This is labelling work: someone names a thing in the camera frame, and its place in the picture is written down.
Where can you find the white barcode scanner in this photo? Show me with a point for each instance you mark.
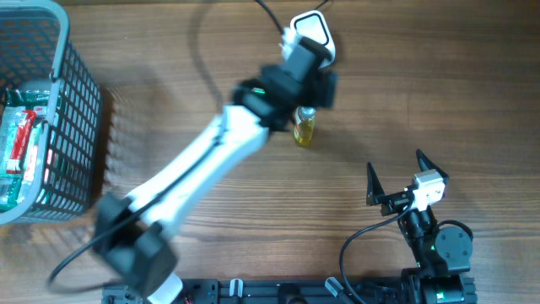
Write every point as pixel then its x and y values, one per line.
pixel 312 24

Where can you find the green sponge pack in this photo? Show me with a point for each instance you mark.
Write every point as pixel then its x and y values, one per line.
pixel 24 112

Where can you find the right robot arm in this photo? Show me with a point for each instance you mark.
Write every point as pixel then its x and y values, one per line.
pixel 442 249

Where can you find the grey plastic mesh basket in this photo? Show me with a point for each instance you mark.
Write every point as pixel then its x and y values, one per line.
pixel 38 54

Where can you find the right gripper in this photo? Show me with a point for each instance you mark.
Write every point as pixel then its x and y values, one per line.
pixel 393 202

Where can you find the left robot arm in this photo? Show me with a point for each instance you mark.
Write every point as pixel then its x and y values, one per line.
pixel 133 233

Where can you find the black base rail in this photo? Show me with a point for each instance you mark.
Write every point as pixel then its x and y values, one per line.
pixel 381 290

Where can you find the yellow dish soap bottle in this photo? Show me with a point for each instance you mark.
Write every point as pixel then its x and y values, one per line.
pixel 304 120

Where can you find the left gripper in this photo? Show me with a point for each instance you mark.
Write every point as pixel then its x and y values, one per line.
pixel 317 78

